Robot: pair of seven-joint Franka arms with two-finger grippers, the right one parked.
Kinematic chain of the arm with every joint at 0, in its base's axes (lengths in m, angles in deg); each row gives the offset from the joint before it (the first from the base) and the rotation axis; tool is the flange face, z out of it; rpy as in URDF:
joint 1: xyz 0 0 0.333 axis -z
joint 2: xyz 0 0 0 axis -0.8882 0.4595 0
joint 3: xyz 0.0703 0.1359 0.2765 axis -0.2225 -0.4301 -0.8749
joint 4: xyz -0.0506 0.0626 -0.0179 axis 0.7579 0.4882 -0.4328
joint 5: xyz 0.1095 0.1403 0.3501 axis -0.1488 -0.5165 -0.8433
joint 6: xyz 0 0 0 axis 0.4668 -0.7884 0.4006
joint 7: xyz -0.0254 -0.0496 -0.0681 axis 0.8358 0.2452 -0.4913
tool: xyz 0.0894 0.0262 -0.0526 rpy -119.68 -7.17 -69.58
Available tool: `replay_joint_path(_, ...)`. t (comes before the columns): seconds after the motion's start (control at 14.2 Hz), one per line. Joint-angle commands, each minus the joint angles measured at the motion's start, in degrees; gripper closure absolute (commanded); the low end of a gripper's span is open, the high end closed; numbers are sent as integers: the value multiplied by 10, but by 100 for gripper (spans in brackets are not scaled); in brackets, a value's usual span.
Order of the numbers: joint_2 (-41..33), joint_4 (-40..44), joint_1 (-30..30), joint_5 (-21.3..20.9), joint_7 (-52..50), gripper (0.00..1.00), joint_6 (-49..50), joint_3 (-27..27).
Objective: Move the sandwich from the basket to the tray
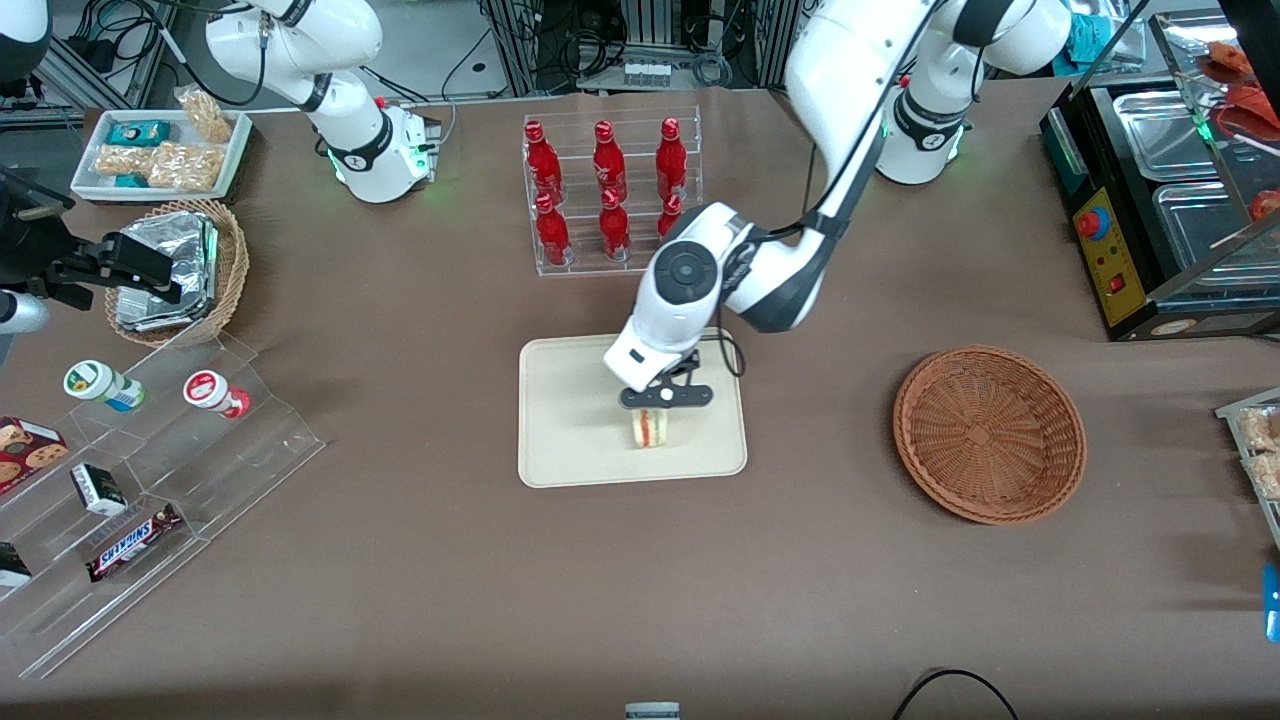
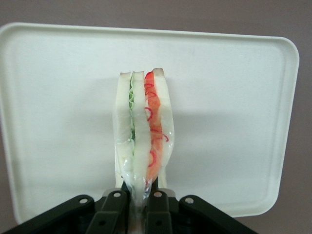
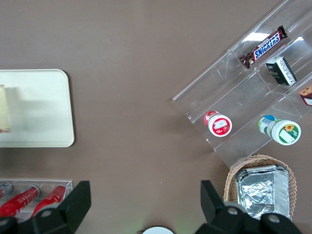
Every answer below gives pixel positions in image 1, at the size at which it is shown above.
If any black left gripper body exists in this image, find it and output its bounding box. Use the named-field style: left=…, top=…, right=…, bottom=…
left=619, top=348, right=715, bottom=412

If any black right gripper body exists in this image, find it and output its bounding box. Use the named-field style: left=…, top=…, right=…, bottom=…
left=0, top=215, right=79, bottom=297

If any triangle sandwich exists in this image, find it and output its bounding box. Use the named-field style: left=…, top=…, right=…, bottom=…
left=628, top=407, right=670, bottom=452

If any beige rectangular serving tray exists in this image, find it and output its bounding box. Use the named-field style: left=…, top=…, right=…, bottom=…
left=517, top=327, right=749, bottom=489

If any deep tan wicker basket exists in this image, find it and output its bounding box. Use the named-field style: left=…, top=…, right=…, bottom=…
left=105, top=198, right=250, bottom=349

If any white rectangular snack tray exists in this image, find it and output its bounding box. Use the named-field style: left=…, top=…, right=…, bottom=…
left=70, top=108, right=254, bottom=204

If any round brown wicker basket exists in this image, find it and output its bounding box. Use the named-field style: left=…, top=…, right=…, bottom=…
left=893, top=345, right=1088, bottom=526

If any grey tray with snacks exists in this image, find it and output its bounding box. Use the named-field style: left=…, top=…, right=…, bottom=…
left=1215, top=388, right=1280, bottom=553

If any foil wrapped food pack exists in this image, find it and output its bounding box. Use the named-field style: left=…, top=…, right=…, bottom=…
left=114, top=288, right=206, bottom=334
left=118, top=212, right=220, bottom=301

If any green lid yogurt cup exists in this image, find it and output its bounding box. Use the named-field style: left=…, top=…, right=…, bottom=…
left=63, top=360, right=146, bottom=413

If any clear wrapped rice cracker pack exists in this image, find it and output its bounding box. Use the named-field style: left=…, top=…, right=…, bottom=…
left=95, top=145, right=153, bottom=179
left=148, top=142, right=222, bottom=192

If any red lid yogurt cup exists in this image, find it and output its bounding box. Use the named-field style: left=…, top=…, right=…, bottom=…
left=183, top=370, right=252, bottom=420

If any clear acrylic bottle rack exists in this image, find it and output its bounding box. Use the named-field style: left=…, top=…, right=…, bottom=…
left=522, top=105, right=706, bottom=279

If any clear bag of puffed snacks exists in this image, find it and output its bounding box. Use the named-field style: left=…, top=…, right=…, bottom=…
left=175, top=85, right=234, bottom=144

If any red chocolate chip cookie box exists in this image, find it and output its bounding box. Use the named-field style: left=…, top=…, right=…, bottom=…
left=0, top=415, right=71, bottom=497

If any small black white carton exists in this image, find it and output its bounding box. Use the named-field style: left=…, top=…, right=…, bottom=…
left=70, top=462, right=129, bottom=518

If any clear acrylic stepped display stand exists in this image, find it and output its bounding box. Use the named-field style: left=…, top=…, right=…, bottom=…
left=0, top=330, right=327, bottom=681

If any brown table cover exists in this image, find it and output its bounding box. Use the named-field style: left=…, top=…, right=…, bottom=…
left=0, top=78, right=1280, bottom=720

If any Snickers chocolate bar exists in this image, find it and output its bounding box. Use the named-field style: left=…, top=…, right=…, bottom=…
left=85, top=503, right=185, bottom=584

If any black food warmer cabinet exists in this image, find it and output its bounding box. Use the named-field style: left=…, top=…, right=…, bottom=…
left=1040, top=10, right=1280, bottom=344

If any steel warmer pan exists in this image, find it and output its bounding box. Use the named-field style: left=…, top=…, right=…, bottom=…
left=1153, top=181, right=1267, bottom=293
left=1113, top=90, right=1227, bottom=184

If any teal cloth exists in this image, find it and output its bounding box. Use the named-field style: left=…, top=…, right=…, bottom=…
left=1068, top=14, right=1129, bottom=63

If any orange fried food piece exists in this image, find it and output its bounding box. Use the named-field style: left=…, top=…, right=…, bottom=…
left=1195, top=40, right=1257, bottom=87

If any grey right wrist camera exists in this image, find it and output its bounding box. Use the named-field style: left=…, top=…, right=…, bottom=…
left=0, top=290, right=50, bottom=337

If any aluminium frame rack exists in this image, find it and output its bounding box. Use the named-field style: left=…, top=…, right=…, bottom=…
left=480, top=0, right=806, bottom=93

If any black floor cable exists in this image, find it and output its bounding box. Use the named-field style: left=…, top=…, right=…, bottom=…
left=890, top=667, right=1020, bottom=720

